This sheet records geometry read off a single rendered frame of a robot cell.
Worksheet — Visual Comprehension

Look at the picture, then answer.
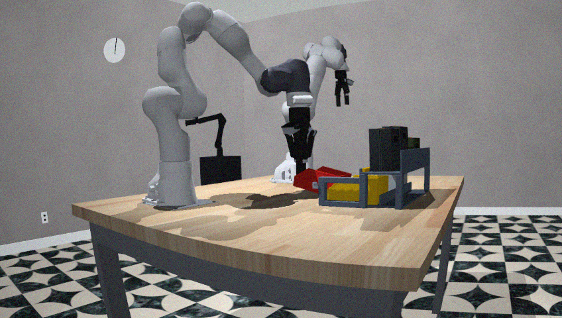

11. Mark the yellow open bin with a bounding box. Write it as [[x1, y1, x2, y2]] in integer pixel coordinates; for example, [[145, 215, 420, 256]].
[[327, 175, 388, 205]]

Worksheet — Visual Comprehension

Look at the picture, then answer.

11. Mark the red bin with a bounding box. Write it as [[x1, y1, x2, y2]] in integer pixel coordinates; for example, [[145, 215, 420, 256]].
[[293, 166, 352, 193]]

